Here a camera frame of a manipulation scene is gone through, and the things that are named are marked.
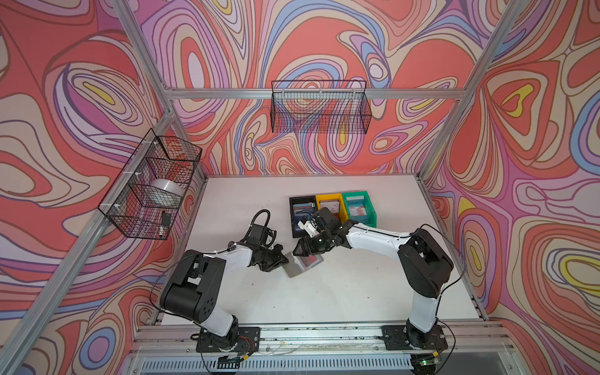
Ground red VIP card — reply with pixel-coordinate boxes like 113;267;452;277
298;255;323;270

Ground black wire basket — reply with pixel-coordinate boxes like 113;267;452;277
98;130;203;241
270;78;373;134

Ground small black box in basket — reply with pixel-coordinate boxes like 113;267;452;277
160;211;172;230

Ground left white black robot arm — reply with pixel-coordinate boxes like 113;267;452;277
159;224;288;341

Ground left black wire basket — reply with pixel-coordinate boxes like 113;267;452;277
98;130;203;241

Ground black plastic bin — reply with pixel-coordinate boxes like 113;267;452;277
288;195;317;238

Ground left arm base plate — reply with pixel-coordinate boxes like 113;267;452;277
190;326;261;354

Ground white tape roll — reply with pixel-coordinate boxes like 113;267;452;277
147;179;184;209

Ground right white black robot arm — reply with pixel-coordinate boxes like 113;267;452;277
293;208;454;334

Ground back black wire basket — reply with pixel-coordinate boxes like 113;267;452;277
270;78;373;134

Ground green plastic bin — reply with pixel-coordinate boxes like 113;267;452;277
342;191;378;228

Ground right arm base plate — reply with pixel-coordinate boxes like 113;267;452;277
381;324;448;352

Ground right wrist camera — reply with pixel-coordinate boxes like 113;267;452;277
298;220;320;238

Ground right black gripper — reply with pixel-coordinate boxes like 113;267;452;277
292;229;333;258

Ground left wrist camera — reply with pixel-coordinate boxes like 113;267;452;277
248;224;277;247

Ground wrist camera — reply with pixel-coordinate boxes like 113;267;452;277
298;220;320;238
248;224;277;247

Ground yellow plastic bin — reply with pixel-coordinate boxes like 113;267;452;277
316;193;348;223

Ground grey leather card holder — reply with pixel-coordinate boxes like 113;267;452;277
283;252;323;278

